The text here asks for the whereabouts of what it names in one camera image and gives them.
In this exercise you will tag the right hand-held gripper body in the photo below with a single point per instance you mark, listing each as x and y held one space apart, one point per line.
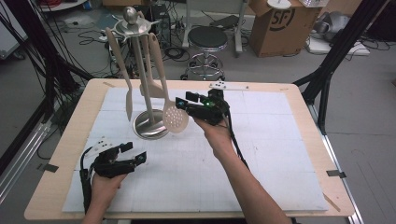
210 112

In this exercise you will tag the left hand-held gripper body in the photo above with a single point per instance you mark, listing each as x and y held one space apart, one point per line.
109 166

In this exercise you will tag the beige skimmer spoon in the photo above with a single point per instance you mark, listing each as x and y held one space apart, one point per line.
176 119

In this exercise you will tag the beige slotted spatula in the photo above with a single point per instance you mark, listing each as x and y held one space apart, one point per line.
155 90

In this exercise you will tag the metal utensil stand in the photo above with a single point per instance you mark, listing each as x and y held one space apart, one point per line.
149 124

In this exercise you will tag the beige solid spatula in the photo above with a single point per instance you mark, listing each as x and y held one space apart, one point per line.
120 62

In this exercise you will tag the person's left hand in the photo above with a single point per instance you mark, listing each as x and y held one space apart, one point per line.
104 188

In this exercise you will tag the person's right hand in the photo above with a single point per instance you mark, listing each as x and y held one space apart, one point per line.
218 138

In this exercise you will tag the wooden table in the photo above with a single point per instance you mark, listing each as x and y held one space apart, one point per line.
77 130

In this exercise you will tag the white foam mat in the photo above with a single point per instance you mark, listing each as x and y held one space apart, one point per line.
264 130

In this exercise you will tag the black tape piece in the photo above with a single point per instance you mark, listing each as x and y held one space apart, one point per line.
336 174
49 168

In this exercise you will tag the black round stool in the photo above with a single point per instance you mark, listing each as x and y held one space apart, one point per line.
207 37

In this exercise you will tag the cardboard box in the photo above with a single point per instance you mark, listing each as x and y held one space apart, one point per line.
280 34

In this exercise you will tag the white round disc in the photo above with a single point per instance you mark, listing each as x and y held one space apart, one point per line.
278 3

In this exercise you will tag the grey appliance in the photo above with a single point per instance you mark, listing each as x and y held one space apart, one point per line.
333 25

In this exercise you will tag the aluminium rail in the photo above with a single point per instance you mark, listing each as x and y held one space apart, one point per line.
25 149
339 174

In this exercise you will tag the black metal frame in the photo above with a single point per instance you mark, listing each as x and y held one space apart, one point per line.
342 40
46 46

